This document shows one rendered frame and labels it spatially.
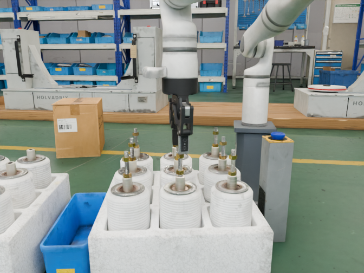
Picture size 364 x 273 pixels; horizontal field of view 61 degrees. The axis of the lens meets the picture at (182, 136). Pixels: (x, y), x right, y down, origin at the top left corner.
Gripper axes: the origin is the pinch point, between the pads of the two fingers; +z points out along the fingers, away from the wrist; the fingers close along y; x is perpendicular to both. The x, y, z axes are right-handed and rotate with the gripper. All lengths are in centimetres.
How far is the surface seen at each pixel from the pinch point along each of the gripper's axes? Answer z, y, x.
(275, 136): 3.2, 12.9, -30.4
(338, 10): -109, 489, -417
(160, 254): 22.1, -6.8, 5.7
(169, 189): 10.3, -0.7, 2.5
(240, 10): -111, 543, -239
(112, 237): 17.8, -5.2, 15.3
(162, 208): 14.2, -1.7, 4.3
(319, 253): 36, 3, -41
